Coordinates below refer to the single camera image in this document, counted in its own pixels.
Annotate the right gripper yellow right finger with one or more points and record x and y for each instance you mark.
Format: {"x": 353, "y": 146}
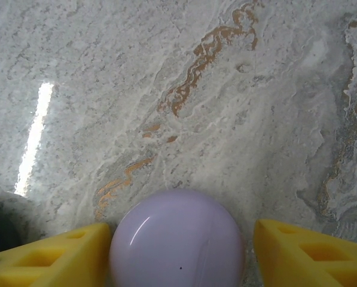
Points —
{"x": 315, "y": 263}

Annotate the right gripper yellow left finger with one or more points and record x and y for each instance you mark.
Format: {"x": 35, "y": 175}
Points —
{"x": 46, "y": 263}

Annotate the purple round earbud case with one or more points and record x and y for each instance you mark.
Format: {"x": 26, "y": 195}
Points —
{"x": 178, "y": 239}

